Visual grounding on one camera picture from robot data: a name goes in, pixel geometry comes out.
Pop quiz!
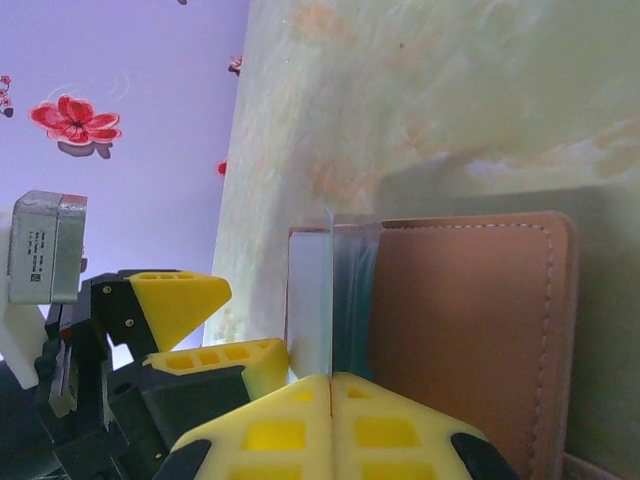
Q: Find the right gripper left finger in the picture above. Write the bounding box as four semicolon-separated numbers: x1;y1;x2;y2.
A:
157;374;333;480

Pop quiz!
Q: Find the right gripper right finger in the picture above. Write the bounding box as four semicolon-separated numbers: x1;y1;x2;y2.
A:
331;372;521;480

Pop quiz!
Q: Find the brown leather card holder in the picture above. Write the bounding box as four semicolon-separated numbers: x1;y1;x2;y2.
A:
284;209;640;480

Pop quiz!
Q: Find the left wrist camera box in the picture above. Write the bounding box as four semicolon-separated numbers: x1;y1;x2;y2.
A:
0;189;89;391

